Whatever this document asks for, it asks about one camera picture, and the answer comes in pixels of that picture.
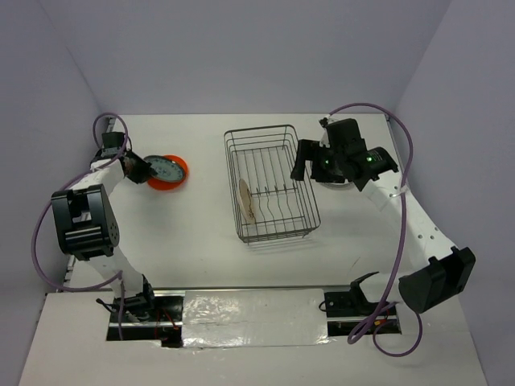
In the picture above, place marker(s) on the orange plastic plate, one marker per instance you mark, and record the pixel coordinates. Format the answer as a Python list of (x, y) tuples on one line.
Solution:
[(163, 186)]

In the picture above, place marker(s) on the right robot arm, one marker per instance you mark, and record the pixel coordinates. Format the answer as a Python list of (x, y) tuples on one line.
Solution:
[(442, 269)]

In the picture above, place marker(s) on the grey wire dish rack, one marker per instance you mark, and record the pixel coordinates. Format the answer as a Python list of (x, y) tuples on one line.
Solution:
[(264, 157)]

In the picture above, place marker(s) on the white plate orange sunburst pattern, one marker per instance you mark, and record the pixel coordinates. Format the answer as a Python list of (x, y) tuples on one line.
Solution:
[(338, 186)]

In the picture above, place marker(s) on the silver foil covered panel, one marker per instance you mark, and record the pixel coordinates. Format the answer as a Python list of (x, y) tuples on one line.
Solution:
[(253, 318)]

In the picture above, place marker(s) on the blue floral plate dark rim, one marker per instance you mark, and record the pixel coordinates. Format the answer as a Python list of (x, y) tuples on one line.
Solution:
[(166, 170)]

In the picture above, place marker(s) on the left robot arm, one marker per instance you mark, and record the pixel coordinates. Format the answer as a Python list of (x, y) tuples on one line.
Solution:
[(87, 229)]

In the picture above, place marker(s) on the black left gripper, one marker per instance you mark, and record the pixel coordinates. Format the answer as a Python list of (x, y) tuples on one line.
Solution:
[(146, 171)]

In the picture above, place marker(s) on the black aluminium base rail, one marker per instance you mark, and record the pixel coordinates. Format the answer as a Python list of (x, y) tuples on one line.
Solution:
[(344, 307)]

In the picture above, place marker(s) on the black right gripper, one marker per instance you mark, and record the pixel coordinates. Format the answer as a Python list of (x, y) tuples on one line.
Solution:
[(306, 150)]

